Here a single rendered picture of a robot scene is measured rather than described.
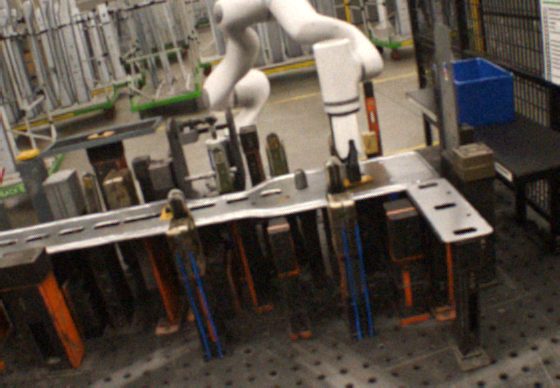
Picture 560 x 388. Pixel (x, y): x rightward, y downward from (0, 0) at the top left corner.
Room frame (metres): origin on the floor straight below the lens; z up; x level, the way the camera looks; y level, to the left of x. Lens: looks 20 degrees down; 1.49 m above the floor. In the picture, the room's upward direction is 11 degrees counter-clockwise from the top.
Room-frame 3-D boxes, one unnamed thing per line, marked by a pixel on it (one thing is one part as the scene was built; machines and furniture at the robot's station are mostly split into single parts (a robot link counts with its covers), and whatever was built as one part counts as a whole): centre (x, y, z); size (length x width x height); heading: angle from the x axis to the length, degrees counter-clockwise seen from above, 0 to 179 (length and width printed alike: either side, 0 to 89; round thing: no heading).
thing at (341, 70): (1.20, -0.17, 1.28); 0.09 x 0.08 x 0.13; 111
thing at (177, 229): (1.08, 0.24, 0.87); 0.12 x 0.09 x 0.35; 179
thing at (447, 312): (1.04, -0.32, 0.84); 0.11 x 0.06 x 0.29; 179
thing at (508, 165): (1.44, -0.61, 1.02); 0.90 x 0.22 x 0.03; 179
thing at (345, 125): (1.20, -0.17, 1.14); 0.10 x 0.07 x 0.11; 179
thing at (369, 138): (1.37, -0.25, 0.88); 0.04 x 0.04 x 0.36; 89
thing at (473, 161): (1.11, -0.44, 0.88); 0.08 x 0.08 x 0.36; 89
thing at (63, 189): (1.43, 0.62, 0.90); 0.13 x 0.10 x 0.41; 179
